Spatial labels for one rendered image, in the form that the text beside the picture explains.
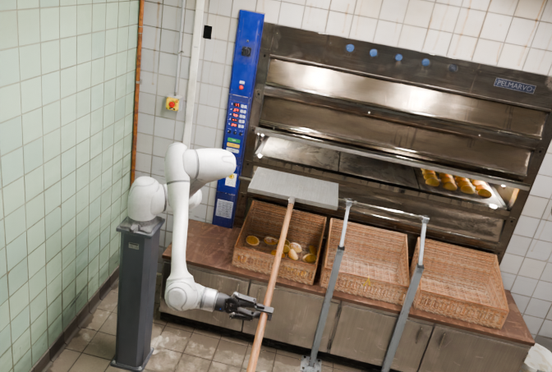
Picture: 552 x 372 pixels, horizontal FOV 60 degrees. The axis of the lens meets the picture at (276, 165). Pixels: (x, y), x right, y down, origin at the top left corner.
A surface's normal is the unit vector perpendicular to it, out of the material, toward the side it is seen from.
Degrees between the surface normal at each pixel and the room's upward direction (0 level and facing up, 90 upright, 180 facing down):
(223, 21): 90
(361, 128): 70
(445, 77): 90
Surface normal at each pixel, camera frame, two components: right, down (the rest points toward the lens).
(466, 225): -0.09, 0.03
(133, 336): -0.15, 0.36
